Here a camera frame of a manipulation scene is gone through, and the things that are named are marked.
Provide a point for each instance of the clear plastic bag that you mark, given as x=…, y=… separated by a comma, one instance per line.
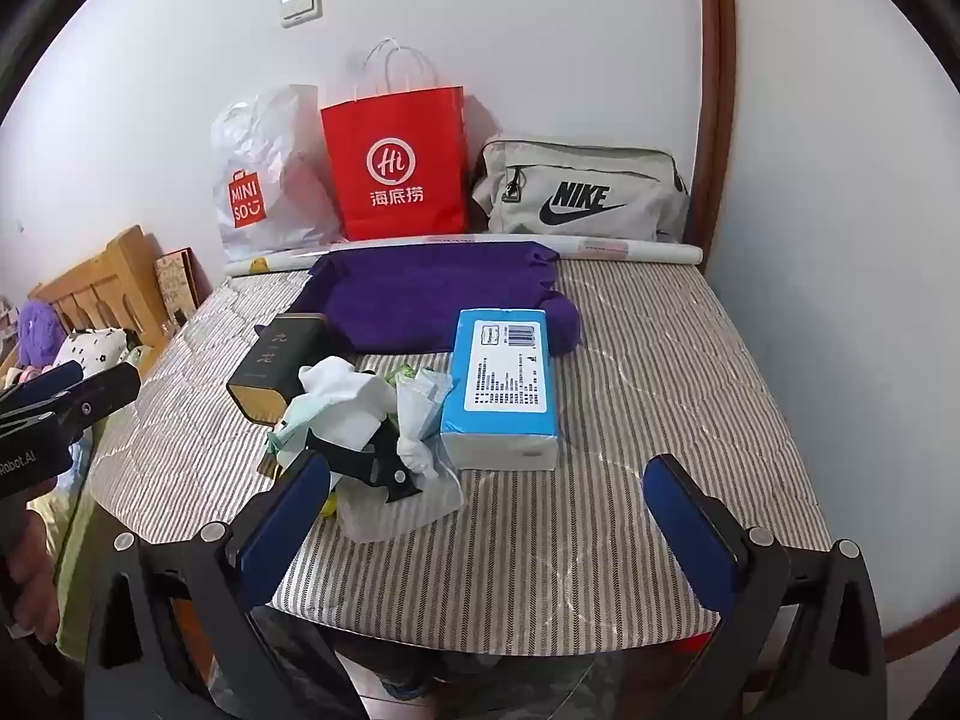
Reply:
x=397, y=514

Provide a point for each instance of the striped table cover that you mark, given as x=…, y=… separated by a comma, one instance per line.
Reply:
x=600, y=540

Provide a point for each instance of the purple plush toy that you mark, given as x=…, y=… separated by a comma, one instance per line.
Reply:
x=37, y=334

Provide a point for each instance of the white plastic shopping bag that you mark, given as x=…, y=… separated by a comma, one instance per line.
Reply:
x=262, y=165

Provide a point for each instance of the beige sling bag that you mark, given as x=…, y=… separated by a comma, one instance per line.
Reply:
x=577, y=195

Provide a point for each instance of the green wet wipes pack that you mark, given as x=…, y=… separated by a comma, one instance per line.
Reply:
x=405, y=372

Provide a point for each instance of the white printed paper roll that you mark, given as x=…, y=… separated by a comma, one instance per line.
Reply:
x=645, y=249

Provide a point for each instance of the white light switch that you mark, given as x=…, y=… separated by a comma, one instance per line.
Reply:
x=301, y=6

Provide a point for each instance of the light green bedsheet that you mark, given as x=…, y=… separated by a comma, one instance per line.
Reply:
x=82, y=577

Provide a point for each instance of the white fluffy cloth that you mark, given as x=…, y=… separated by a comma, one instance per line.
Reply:
x=420, y=420

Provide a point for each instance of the wooden headboard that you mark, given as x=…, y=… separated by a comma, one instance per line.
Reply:
x=97, y=285

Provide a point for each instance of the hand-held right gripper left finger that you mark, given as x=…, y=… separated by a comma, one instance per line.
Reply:
x=289, y=532

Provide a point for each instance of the mint green sock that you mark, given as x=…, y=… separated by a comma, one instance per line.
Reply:
x=289, y=431

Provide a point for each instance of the person's left hand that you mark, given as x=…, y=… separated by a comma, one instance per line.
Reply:
x=37, y=570

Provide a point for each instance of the white floral pillow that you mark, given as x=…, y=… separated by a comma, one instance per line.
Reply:
x=94, y=349

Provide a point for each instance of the purple fabric tray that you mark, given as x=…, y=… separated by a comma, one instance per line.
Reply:
x=435, y=300

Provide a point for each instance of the red paper bag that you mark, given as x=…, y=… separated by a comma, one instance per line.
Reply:
x=397, y=165

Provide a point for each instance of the brown wooden door frame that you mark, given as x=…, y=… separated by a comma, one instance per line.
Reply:
x=716, y=90

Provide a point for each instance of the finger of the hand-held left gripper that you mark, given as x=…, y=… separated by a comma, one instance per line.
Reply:
x=45, y=381
x=97, y=397

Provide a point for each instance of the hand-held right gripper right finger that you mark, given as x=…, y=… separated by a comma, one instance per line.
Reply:
x=690, y=532

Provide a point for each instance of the brown picture frame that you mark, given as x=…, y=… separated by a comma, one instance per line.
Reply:
x=176, y=285

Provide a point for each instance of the dark box with gold end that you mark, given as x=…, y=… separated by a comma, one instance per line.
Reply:
x=274, y=364

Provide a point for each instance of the blue tissue pack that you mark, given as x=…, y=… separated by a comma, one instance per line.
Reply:
x=502, y=390

